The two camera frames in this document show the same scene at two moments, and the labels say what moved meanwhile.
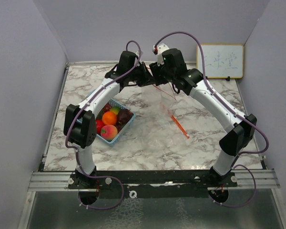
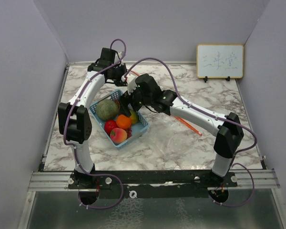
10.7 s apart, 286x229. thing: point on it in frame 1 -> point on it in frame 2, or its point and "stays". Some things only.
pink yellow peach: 108,132 -> 118,135
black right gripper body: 160,75 -> 136,100
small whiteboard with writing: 221,60 stays
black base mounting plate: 151,184 stays
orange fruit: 109,118 -> 123,121
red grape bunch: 107,107 -> 129,131
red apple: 99,124 -> 109,125
